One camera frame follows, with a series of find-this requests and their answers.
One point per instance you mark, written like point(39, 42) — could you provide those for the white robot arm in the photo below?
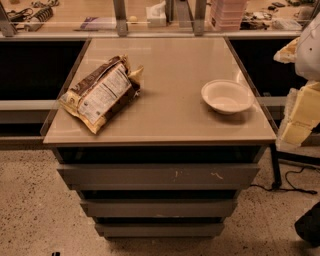
point(307, 63)

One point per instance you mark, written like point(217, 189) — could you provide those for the pink stacked plastic bins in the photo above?
point(226, 15)

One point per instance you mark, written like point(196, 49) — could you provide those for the grey middle drawer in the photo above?
point(140, 208)

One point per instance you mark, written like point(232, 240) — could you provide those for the white tissue box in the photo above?
point(156, 16)

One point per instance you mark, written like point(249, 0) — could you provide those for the brown yellow snack bag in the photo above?
point(103, 93)

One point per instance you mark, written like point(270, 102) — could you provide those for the grey top drawer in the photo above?
point(158, 176)

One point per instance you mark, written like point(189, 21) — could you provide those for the grey bottom drawer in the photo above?
point(159, 230)

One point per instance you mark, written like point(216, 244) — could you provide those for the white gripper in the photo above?
point(309, 55)

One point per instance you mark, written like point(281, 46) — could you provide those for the grey drawer cabinet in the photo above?
point(169, 123)

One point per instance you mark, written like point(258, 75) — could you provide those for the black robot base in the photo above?
point(308, 226)

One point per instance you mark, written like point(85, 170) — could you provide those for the white paper bowl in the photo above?
point(227, 97)

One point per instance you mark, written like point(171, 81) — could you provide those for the coiled black spring tool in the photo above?
point(38, 19)

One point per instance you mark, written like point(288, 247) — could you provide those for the grey drawer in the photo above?
point(159, 230)
point(158, 176)
point(140, 208)

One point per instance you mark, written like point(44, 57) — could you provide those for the purple booklet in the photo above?
point(97, 24)

